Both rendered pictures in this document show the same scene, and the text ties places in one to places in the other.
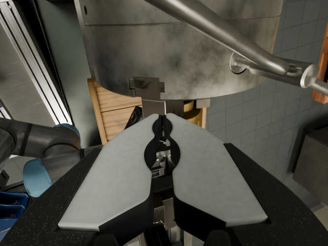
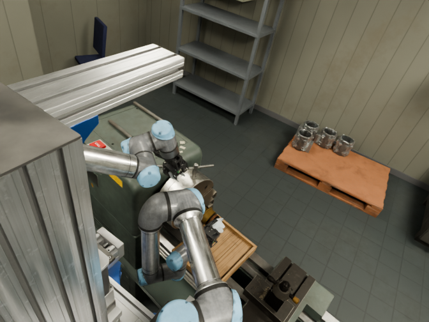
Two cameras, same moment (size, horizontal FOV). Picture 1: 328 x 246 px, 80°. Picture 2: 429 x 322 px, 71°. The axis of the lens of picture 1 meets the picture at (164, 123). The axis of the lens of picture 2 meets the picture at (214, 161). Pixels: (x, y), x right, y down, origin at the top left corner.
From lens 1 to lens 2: 1.31 m
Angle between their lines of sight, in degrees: 60
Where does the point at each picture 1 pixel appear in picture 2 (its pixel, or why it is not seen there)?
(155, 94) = not seen: hidden behind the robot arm
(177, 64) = (180, 186)
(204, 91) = (191, 185)
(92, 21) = not seen: hidden behind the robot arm
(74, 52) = (160, 285)
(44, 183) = (175, 253)
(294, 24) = (286, 199)
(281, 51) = (301, 215)
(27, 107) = not seen: outside the picture
